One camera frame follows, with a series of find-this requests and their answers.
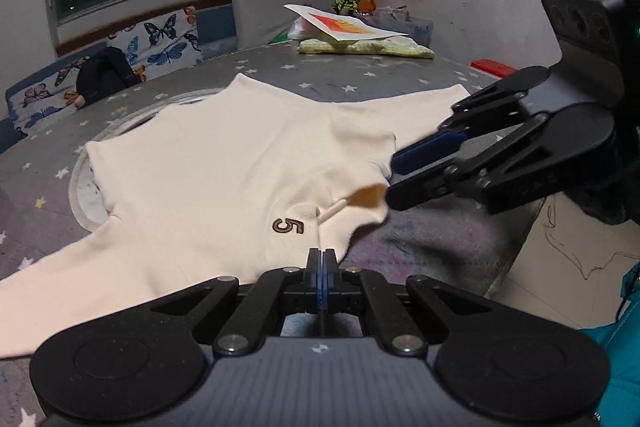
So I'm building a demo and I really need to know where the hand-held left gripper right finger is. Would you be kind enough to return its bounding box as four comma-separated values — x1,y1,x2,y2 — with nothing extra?
323,248,494,355

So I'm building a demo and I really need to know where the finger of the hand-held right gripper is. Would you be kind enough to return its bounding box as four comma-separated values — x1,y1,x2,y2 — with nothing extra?
385,112,561,215
391,66,551,176

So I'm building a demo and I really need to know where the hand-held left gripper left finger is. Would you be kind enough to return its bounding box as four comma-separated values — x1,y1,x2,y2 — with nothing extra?
150,248,322,356

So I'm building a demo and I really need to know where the cream shirt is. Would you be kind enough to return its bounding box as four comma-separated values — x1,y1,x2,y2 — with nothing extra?
0,73,471,360

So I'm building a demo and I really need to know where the brown hang tag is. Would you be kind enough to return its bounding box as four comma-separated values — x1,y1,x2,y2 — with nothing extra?
318,184,387,223

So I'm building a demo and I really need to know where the red flat object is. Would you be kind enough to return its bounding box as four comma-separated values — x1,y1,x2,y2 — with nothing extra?
471,58,516,76

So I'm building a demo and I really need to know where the light green folded cloth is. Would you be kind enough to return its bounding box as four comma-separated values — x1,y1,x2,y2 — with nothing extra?
297,38,435,60

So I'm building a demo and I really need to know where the grey star-printed tablecloth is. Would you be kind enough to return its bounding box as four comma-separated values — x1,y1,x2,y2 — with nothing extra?
0,42,546,427

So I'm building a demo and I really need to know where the paper sheet with orange picture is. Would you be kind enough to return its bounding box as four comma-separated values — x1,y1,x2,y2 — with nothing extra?
283,3,409,43

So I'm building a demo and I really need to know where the grey pillow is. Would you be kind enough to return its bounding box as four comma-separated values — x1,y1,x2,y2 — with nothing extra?
231,0,301,53

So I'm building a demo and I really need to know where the blue sofa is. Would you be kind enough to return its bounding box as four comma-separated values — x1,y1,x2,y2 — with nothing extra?
0,4,236,152

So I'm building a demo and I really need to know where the teal jacket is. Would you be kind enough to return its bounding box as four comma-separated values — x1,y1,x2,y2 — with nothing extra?
575,262,640,427

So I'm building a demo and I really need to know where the butterfly-printed sofa cover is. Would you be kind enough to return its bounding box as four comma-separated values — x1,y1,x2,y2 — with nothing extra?
7,7,204,130

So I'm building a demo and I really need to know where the black backpack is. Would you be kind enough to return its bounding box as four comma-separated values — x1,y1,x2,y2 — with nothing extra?
76,47,139,108

